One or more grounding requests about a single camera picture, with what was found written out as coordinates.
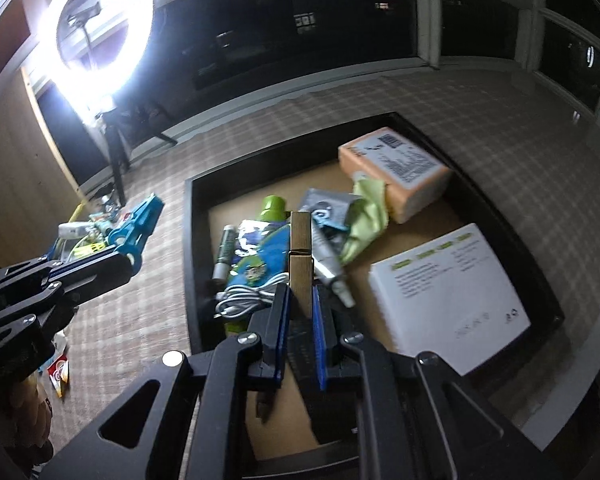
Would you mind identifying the white cable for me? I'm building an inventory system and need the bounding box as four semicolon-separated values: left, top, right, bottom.
213;271;293;319

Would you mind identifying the grey foil pouch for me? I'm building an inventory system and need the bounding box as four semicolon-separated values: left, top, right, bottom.
299;188;361;232

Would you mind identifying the green white tube stick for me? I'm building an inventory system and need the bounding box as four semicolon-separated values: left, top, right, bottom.
212;224;238;286

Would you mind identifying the white patterned tube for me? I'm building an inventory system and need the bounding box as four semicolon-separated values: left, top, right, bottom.
311;220;355;309

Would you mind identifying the white power strip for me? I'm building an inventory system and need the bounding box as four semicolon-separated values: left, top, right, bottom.
57;221;99;240

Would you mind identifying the yellow shuttlecock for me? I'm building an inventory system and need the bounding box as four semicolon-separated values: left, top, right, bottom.
72;242;107;259

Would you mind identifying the beige wardrobe panel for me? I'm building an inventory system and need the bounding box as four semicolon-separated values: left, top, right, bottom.
0;70;84;268

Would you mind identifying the orange tissue pack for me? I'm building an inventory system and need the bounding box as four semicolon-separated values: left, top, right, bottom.
338;127;452;224

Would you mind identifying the light green cloth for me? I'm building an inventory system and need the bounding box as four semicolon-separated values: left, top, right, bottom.
339;178;389;266

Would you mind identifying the black wallet case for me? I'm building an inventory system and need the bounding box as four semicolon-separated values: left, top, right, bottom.
248;322;356;456

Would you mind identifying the ring light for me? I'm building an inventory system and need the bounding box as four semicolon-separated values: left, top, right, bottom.
38;0;154;128

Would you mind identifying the green lotion tube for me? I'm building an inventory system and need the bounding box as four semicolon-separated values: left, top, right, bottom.
216;195;290;335

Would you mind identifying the blue green card package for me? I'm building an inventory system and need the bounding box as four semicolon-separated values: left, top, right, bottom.
227;220;290;287

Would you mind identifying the wooden clothespin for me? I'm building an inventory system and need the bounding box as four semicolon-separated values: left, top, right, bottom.
289;211;313;318

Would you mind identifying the snack packet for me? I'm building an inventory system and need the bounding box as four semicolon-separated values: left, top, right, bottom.
47;354;69;399

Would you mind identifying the black light tripod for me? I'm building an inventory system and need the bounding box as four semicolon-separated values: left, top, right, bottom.
95;101;178;207

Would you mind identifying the black tray box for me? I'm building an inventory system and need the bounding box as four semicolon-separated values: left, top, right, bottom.
184;114;562;479

